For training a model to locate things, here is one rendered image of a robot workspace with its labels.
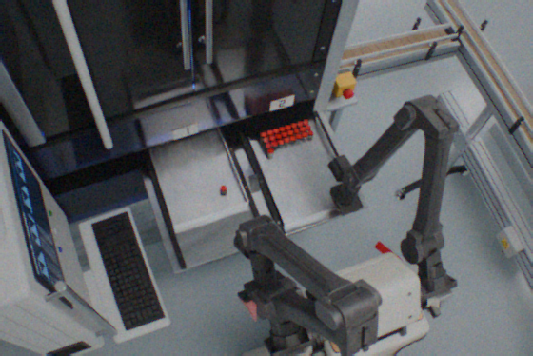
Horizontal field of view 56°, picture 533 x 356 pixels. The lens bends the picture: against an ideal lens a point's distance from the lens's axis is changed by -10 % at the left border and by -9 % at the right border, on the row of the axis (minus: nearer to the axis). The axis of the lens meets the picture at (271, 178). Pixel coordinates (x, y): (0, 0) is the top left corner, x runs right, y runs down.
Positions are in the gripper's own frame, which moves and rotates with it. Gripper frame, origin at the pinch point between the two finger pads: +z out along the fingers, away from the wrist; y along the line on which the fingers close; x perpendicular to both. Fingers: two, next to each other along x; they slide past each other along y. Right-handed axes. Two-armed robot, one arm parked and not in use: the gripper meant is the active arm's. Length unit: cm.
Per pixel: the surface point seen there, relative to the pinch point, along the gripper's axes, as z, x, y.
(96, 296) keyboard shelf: 10, 87, 1
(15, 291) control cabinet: -65, 91, -15
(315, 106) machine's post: -3.5, -7.1, 38.2
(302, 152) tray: 1.8, 3.3, 24.6
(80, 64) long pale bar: -69, 66, 31
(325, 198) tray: 1.9, 2.4, 5.8
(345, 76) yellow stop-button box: -13.2, -18.6, 41.2
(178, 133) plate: -12, 43, 38
